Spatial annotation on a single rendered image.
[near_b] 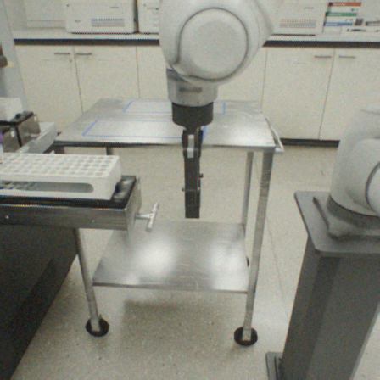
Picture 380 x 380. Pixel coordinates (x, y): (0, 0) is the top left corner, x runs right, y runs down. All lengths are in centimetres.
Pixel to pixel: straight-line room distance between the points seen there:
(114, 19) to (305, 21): 144
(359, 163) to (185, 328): 100
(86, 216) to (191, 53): 43
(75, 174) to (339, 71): 264
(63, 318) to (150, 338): 38
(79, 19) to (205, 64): 275
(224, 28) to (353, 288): 71
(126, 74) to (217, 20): 269
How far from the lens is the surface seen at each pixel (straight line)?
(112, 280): 130
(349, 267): 88
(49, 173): 73
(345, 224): 84
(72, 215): 72
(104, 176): 68
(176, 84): 60
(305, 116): 313
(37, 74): 332
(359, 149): 76
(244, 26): 39
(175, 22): 40
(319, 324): 101
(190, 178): 63
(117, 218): 69
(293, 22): 297
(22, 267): 130
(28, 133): 129
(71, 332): 155
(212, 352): 143
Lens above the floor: 116
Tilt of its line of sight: 30 degrees down
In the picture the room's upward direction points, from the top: straight up
